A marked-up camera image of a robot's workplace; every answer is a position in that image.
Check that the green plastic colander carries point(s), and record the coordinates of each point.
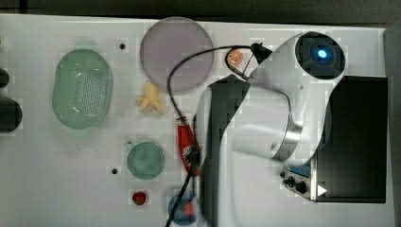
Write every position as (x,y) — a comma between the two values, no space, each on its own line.
(83,88)

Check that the red toy strawberry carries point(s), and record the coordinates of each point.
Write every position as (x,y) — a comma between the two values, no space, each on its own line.
(139,198)

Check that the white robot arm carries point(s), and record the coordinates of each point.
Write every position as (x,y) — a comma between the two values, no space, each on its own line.
(277,112)

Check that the strawberry toy in cup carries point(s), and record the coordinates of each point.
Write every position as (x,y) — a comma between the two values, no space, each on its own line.
(189,209)

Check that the small black bowl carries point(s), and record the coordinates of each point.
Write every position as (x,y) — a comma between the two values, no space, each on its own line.
(4,78)

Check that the yellow toy banana bunch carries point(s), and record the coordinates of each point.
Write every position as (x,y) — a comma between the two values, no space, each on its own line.
(150,98)

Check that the large black bowl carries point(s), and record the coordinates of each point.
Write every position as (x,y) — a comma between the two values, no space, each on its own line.
(11,115)

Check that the orange slice toy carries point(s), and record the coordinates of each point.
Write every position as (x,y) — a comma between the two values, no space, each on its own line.
(235,57)

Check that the blue plastic cup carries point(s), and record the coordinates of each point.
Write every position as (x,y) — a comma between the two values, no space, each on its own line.
(180,218)

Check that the green plastic cup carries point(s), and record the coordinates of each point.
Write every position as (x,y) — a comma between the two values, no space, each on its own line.
(145,160)

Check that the red ketchup bottle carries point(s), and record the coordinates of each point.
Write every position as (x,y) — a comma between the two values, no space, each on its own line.
(189,149)

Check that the purple round plate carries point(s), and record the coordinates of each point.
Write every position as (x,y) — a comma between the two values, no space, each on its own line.
(167,43)

